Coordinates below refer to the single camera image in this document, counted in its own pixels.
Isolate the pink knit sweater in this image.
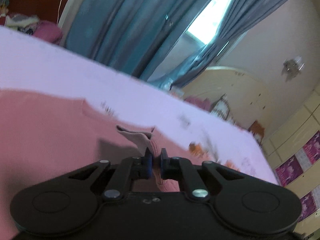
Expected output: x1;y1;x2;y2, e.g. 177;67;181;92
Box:
0;88;241;240

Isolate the pile of clothes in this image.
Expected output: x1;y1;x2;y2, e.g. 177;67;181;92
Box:
1;0;40;35

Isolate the cream round footboard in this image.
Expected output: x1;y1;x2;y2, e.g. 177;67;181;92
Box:
182;66;273;128

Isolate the cream cabinet with purple panels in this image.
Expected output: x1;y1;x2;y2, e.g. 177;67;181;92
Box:
263;87;319;236

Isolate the bright window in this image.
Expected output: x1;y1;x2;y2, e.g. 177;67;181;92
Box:
187;0;231;44

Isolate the blue-grey middle curtain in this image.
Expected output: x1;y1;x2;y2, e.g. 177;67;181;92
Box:
65;0;211;80

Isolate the blue-grey curtain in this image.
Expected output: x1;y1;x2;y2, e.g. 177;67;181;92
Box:
65;0;211;80
172;0;287;88

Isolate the white floral bed sheet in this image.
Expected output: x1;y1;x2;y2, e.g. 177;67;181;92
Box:
1;27;277;183

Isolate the magenta pillow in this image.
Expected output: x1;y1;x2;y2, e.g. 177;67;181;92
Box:
33;21;63;45

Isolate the blue-grey right curtain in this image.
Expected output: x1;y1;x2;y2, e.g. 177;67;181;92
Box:
172;0;287;88

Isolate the wall socket fixture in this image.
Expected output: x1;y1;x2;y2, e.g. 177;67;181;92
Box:
281;56;304;82

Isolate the white hanging cable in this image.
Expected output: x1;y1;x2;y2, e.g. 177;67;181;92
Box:
56;0;70;27

